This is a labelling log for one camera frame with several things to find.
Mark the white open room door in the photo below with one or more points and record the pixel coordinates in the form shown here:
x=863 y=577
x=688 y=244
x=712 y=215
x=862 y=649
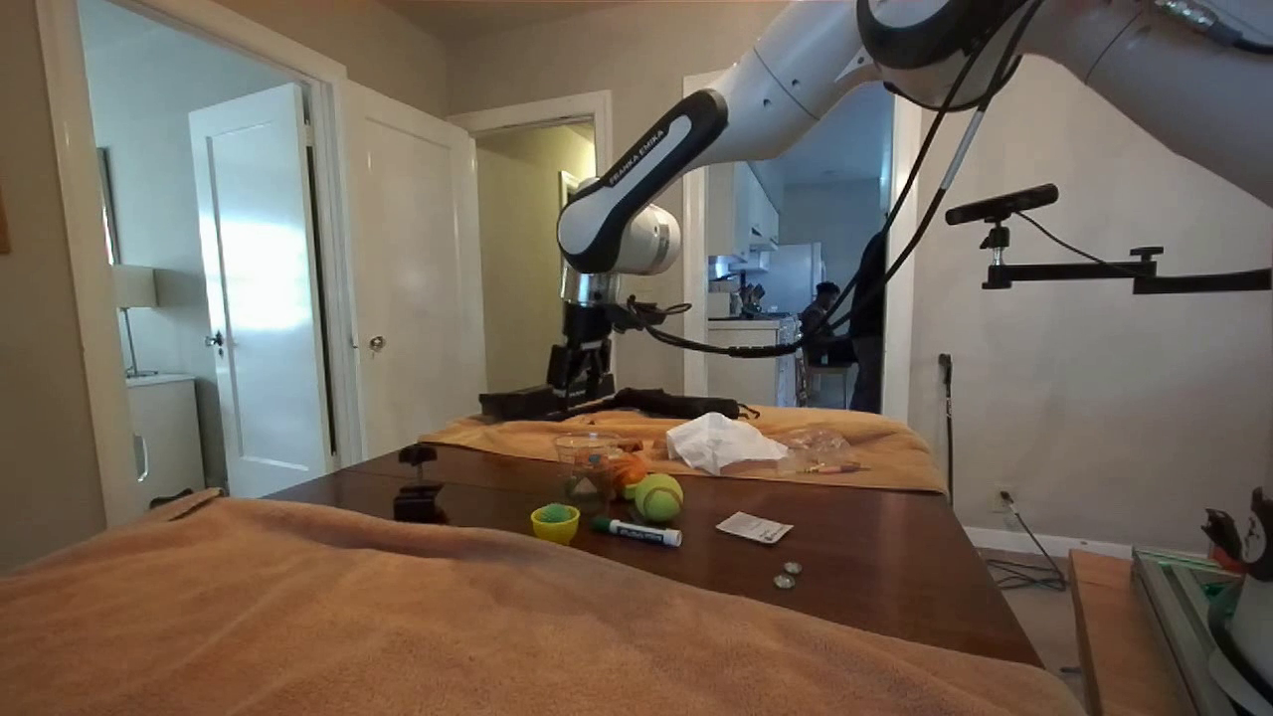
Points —
x=264 y=293

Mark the person in dark clothes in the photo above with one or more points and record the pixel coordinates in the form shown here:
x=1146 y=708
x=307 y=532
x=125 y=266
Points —
x=874 y=362

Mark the white cabinet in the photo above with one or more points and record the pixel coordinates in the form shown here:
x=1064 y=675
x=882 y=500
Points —
x=165 y=441

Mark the crumpled white cloth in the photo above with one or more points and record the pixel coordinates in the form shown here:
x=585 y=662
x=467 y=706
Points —
x=723 y=441

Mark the white marker pen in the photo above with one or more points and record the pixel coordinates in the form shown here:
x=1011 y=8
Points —
x=646 y=535

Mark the thin grey pole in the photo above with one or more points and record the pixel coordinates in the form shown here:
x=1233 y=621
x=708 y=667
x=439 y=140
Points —
x=948 y=425

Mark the clear plastic bag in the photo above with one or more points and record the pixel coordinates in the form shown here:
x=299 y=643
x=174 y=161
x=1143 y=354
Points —
x=829 y=454

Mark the white kitchen counter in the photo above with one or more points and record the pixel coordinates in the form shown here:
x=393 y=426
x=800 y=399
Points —
x=759 y=370

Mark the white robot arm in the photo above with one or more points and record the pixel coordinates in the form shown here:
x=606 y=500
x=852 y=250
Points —
x=796 y=83

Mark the long black box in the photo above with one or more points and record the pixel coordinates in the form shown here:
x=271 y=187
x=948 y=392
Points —
x=520 y=403

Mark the white lamp shade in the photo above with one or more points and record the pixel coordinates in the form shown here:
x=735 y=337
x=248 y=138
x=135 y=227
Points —
x=135 y=287

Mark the grey metal frame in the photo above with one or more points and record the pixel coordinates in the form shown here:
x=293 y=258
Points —
x=1179 y=638

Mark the large orange towel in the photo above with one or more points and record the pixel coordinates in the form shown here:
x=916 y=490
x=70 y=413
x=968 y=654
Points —
x=399 y=621

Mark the white paper card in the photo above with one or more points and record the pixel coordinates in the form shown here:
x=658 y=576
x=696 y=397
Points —
x=755 y=528

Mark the small orange towel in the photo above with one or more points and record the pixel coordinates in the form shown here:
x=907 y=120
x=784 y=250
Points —
x=862 y=453

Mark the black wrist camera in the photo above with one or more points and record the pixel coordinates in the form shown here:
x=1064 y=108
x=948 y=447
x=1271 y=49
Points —
x=649 y=317

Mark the white panel door with knob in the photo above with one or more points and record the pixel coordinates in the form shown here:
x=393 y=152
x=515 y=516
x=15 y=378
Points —
x=411 y=279

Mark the black stereo camera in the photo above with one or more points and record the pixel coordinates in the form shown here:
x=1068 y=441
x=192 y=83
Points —
x=1000 y=206

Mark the small black clamp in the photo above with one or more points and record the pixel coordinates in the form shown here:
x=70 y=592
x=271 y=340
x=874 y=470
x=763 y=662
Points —
x=419 y=504

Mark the small yellow cup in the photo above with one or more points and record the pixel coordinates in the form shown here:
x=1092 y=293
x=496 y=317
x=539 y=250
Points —
x=554 y=524

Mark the black white plush toy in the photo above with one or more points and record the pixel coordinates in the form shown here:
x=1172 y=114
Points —
x=1245 y=532

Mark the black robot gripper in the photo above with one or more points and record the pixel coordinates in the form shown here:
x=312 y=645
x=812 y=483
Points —
x=584 y=358

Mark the brown wooden board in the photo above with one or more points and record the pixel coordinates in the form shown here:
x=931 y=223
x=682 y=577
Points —
x=1117 y=638

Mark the long black rod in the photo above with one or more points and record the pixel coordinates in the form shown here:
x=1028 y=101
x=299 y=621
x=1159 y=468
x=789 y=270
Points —
x=682 y=403

